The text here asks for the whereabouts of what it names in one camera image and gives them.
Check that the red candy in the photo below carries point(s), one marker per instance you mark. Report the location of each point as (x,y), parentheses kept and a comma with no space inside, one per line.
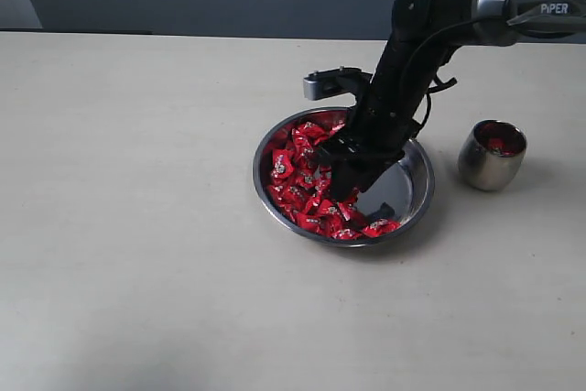
(380,227)
(502,147)
(283,167)
(309,132)
(350,212)

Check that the red candy in cup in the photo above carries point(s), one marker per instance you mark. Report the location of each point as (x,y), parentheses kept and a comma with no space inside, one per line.
(502,147)

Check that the steel cup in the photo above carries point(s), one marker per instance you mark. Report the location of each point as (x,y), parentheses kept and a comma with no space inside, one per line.
(482,170)

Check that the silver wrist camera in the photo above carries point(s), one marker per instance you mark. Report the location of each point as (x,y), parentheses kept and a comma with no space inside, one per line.
(319,85)

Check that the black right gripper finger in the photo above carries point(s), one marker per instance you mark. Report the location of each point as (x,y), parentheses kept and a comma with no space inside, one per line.
(345,179)
(369,172)

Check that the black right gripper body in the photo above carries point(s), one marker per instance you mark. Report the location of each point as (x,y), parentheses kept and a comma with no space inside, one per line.
(375,131)

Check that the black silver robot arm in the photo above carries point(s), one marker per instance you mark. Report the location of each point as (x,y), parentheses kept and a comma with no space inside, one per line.
(424,36)

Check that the round steel plate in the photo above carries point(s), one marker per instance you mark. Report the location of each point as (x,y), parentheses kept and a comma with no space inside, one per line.
(303,204)

